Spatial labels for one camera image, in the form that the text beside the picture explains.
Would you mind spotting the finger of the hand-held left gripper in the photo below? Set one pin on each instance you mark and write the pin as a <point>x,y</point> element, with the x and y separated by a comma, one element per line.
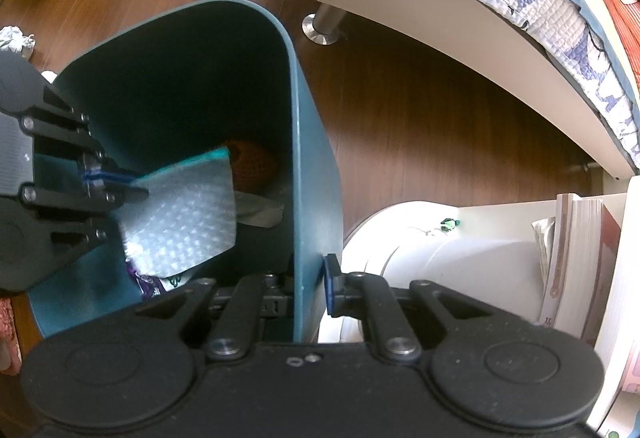
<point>100,198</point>
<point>65,133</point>

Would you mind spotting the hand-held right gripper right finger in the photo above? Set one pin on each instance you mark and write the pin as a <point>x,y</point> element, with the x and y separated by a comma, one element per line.
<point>331,288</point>

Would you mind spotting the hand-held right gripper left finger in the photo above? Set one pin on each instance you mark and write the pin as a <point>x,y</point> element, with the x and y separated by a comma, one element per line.
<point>275,305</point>

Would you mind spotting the white and purple snack packet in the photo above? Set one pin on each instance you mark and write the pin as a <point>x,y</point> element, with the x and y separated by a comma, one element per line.
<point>185,218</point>

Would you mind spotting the grey paper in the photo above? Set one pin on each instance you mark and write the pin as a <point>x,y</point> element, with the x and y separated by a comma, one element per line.
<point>17,41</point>

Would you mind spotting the dark teal trash bin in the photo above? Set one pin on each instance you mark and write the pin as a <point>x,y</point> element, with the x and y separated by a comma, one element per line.
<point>175,83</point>

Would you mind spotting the red plastic bag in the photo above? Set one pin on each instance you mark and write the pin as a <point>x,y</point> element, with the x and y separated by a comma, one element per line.
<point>252,163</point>

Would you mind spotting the small green trinket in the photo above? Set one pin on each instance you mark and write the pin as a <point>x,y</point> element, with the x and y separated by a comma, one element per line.
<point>448,223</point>

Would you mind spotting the red patterned cloth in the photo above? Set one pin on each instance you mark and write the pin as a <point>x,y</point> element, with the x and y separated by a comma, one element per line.
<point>9,333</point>

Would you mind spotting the metal bed leg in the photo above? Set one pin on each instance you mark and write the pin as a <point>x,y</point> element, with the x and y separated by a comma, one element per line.
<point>324,23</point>

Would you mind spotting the red striped cloth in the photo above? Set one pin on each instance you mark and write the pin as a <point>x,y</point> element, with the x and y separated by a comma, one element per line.
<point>625,38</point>

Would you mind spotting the white round pedestal table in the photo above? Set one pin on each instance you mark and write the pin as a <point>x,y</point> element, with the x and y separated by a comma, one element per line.
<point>475,268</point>

